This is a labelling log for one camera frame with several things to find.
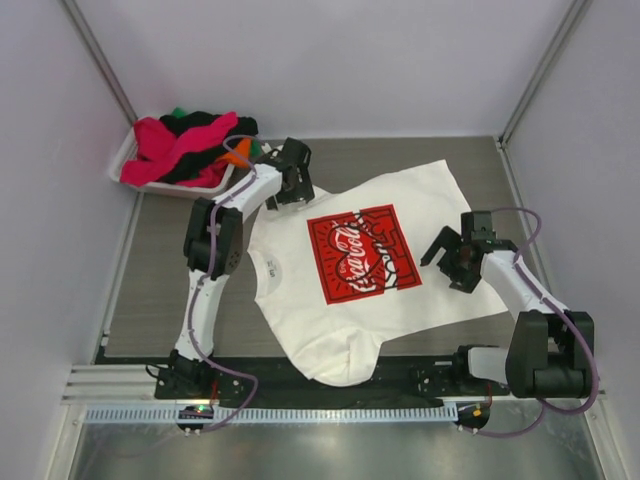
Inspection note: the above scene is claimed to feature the black t-shirt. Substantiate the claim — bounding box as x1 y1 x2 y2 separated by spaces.
158 111 258 188

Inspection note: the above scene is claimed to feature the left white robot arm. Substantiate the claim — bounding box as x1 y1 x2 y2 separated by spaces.
168 138 315 399

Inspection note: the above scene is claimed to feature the aluminium frame rail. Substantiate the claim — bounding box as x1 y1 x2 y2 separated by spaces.
60 358 609 406

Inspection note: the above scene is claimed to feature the white slotted cable duct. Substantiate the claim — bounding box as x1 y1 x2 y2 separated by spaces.
84 403 458 425

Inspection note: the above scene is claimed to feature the orange t-shirt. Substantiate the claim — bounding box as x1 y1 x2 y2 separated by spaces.
216 139 252 168

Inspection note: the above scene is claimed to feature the green t-shirt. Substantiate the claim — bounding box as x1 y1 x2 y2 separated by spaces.
163 108 259 154

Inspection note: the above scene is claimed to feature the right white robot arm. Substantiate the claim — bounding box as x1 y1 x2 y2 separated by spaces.
420 210 599 403

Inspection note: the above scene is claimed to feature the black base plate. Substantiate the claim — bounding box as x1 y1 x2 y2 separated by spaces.
145 353 509 408

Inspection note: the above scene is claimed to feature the white coca-cola t-shirt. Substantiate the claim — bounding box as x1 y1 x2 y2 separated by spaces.
248 160 506 387

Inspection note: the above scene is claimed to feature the pink t-shirt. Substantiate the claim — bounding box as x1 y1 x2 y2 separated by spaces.
119 112 238 188

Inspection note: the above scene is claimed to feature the white plastic laundry basket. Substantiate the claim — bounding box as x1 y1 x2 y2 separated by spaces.
108 128 235 199

